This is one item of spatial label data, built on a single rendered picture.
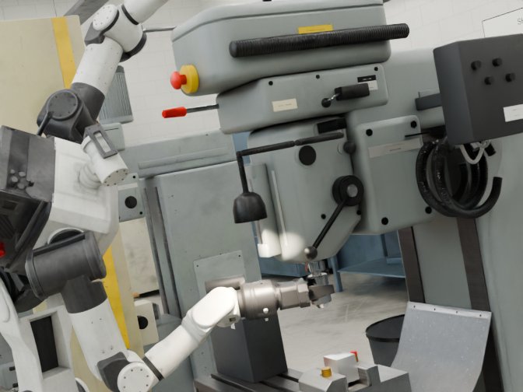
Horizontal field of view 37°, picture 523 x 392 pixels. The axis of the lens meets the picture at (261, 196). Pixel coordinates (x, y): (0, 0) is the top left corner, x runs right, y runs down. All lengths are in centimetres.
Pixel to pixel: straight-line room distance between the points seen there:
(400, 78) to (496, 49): 26
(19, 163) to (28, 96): 161
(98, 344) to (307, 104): 68
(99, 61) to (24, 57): 140
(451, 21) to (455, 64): 586
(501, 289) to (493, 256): 8
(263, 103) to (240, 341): 84
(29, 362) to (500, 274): 118
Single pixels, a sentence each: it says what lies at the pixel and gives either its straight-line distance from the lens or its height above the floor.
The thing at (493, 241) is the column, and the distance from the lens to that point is 194.
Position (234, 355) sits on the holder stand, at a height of 101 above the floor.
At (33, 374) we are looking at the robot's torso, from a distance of 209.
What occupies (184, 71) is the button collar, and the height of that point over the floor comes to 178.
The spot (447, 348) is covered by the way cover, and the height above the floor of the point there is 101.
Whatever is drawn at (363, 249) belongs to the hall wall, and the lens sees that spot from 913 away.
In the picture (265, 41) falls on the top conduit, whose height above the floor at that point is 180.
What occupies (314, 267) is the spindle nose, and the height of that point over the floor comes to 129.
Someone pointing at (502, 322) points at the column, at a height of 107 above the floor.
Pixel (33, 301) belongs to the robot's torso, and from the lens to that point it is 212.
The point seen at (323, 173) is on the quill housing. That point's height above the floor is 150.
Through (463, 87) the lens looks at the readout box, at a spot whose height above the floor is 163.
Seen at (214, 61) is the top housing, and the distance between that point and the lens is 164.
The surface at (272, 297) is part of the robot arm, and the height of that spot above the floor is 124.
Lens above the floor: 157
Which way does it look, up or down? 3 degrees down
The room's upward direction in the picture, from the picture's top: 10 degrees counter-clockwise
